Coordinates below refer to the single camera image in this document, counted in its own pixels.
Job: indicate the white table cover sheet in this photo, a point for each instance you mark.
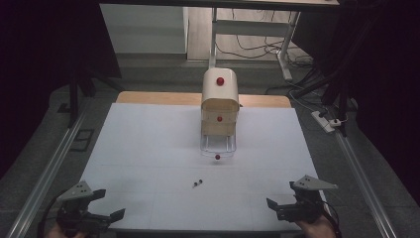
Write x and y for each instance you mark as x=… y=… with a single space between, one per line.
x=148 y=148

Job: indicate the white power strip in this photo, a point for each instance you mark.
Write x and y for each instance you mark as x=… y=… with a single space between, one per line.
x=323 y=121

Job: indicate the black metal stand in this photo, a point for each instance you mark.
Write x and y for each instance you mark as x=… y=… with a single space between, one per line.
x=74 y=95
x=333 y=86

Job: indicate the white plug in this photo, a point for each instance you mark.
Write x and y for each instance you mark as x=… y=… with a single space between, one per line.
x=336 y=123

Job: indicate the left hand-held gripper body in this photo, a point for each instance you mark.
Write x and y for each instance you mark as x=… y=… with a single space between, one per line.
x=74 y=193

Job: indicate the aluminium floor rail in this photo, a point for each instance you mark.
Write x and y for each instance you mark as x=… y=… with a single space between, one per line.
x=363 y=185
x=46 y=172

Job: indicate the clear drawer with red knob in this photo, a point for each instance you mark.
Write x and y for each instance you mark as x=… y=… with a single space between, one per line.
x=218 y=145

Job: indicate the white mini drawer cabinet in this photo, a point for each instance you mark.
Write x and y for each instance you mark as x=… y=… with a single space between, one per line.
x=219 y=92

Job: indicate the small dark metal object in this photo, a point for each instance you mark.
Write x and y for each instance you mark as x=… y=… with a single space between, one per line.
x=195 y=184

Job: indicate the person's right hand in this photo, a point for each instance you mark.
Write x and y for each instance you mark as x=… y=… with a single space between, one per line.
x=318 y=229

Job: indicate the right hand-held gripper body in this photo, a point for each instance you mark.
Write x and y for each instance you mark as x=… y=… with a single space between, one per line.
x=307 y=208

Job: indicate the black rectangular floor frame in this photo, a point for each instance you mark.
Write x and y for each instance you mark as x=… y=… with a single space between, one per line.
x=82 y=140

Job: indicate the white background panel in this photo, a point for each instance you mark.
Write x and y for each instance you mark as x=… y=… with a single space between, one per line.
x=142 y=28

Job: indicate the person's left hand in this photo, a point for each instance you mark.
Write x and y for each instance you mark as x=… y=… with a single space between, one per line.
x=62 y=234

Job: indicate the white desk frame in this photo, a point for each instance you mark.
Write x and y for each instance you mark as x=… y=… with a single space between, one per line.
x=251 y=28

